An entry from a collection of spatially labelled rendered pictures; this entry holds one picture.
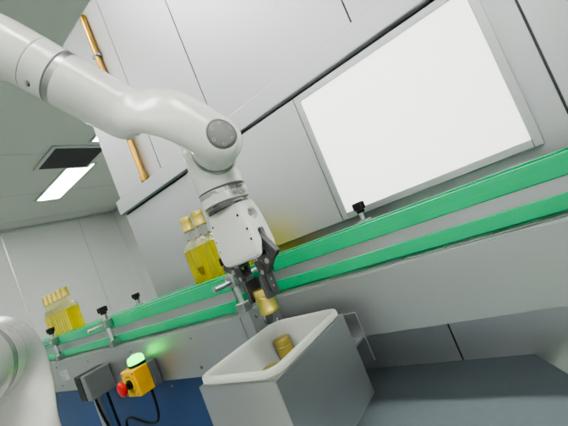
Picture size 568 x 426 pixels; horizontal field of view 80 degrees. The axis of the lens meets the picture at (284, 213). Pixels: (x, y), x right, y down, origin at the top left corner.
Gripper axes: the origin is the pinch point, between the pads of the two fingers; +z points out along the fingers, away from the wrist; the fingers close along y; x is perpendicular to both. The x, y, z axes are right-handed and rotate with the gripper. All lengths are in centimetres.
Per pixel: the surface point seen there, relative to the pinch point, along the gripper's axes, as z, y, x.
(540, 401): 36, -29, -22
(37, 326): -20, 614, -130
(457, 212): 0.6, -30.1, -19.1
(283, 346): 13.5, 6.4, -6.0
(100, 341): 3, 85, -5
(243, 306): 3.6, 12.3, -5.3
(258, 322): 8.2, 12.4, -7.7
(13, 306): -62, 613, -110
